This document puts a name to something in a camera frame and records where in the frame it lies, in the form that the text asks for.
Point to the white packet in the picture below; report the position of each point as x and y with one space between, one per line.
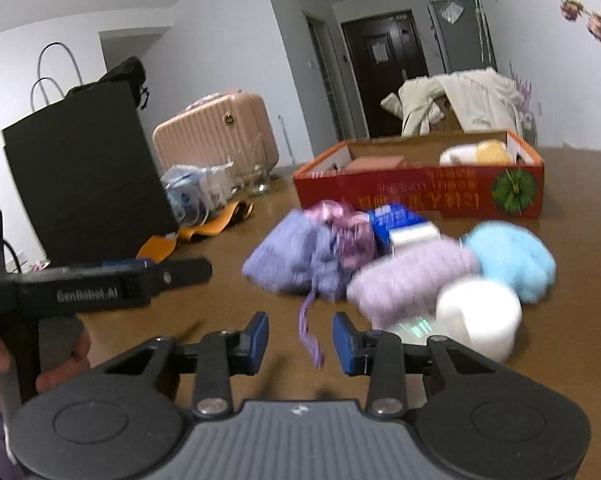
413 237

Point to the purple knit pouch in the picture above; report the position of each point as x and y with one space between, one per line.
285 255

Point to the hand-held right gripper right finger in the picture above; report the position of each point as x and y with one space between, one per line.
342 345

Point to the white soft item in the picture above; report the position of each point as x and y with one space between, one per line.
458 156

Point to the clear plastic bag with items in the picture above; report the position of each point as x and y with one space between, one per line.
195 192

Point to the lilac fluffy towel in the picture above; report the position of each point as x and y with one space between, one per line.
410 277

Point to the black backpack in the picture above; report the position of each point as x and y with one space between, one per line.
123 72

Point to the white roll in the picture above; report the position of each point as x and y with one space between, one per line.
480 317

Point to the clear glass vase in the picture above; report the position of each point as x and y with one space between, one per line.
257 180

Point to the pink flat item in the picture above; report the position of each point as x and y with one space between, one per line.
375 161

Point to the clear plastic item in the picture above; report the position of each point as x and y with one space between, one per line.
410 329

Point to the light blue fluffy towel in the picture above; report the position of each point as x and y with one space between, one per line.
512 260

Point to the lavender bunch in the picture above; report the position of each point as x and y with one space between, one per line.
524 95

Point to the dark entrance door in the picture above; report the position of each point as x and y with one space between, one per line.
405 95

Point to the person's left hand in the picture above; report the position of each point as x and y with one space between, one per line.
58 379

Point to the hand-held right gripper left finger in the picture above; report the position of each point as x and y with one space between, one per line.
258 342

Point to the white coat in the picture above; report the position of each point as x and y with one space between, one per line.
485 97

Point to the black paper bag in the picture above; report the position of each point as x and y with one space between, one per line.
90 170

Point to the pink suitcase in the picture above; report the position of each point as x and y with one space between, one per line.
215 132

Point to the yellow fluffy item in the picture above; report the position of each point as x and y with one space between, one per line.
492 152

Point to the white paper sheet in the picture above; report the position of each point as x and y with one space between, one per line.
379 52

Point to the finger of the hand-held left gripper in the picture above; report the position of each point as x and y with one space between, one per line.
185 272

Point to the grey interior door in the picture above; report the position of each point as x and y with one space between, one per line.
325 80

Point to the grey cabinet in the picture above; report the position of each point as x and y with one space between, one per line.
460 35

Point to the brown cardboard box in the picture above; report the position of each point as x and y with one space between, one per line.
443 120

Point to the red cardboard box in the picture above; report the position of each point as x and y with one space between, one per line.
405 192

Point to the blue tissue packet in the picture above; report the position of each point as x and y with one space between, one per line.
395 217

